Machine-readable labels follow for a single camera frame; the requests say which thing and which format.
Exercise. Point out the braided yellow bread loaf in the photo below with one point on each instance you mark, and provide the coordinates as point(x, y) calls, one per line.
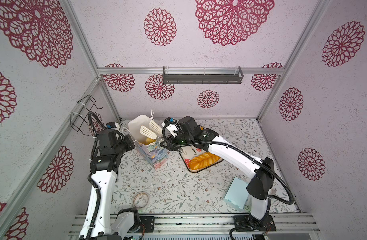
point(202, 161)

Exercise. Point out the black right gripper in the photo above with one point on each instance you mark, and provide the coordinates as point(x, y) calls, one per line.
point(171, 148)

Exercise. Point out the small bread roll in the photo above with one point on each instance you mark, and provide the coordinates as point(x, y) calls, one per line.
point(149, 141)

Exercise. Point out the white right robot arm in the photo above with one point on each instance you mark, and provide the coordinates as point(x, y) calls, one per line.
point(257, 170)

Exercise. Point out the black wall shelf rack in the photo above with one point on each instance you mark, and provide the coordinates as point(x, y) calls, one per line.
point(203, 78)

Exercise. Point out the strawberry print serving tray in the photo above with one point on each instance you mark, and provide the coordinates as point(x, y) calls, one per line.
point(188, 153)

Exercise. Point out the white slotted tongs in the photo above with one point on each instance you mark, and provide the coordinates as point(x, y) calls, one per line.
point(153, 131)

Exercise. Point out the black wire wall basket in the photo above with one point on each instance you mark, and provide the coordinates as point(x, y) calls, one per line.
point(78, 119)

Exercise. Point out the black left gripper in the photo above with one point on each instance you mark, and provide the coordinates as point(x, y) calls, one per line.
point(127, 140)

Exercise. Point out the round tape roll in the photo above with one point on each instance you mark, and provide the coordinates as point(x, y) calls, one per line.
point(141, 200)

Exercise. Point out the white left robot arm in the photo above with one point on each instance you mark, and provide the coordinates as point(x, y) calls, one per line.
point(102, 178)

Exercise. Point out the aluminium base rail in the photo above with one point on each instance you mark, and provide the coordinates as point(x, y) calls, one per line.
point(197, 226)

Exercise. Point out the floral paper gift bag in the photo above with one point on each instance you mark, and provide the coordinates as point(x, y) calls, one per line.
point(153, 153)

